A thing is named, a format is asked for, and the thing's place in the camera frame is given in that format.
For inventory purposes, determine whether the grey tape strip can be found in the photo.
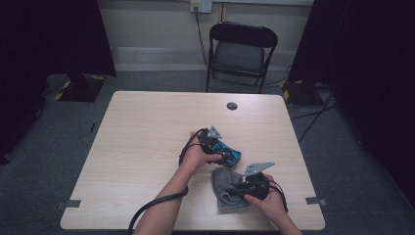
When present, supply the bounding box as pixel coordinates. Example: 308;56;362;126
305;196;328;208
55;199;82;211

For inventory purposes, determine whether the right hand-held gripper cable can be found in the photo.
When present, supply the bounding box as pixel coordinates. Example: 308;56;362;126
267;180;289;213

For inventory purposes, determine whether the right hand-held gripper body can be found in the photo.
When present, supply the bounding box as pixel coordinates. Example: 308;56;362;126
243;162;276;201

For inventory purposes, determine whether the white wall socket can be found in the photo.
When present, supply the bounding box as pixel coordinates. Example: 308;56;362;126
190;0;213;14

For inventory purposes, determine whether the person's right hand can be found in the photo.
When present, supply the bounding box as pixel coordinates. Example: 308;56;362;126
244;174;288;218

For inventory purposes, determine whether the black folding chair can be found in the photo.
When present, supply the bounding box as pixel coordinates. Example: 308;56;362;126
205;21;279;95

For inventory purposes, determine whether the grey cloth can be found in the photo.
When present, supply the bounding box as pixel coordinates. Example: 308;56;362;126
210;166;254;210

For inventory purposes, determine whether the black stand base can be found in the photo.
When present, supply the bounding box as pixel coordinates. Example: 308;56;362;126
58;72;106;103
282;79;324;107

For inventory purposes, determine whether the dark curtain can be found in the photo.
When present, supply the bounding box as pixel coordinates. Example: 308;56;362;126
0;0;117;165
287;0;415;207

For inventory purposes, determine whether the blue toy car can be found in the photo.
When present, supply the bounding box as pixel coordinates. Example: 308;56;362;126
209;140;243;169

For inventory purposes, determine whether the hand-held gripper cable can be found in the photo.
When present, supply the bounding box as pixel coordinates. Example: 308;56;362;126
127;127;208;235
267;180;289;213

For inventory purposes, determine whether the black wall socket cable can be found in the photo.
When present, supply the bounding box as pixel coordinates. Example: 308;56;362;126
194;7;209;67

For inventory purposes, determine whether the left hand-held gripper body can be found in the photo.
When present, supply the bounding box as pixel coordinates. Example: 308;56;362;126
199;125;224;155

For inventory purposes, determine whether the person's left hand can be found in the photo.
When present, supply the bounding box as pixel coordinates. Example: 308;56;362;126
180;131;223;174

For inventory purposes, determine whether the left hand-held gripper cable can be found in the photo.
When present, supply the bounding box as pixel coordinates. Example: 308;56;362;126
127;127;208;235

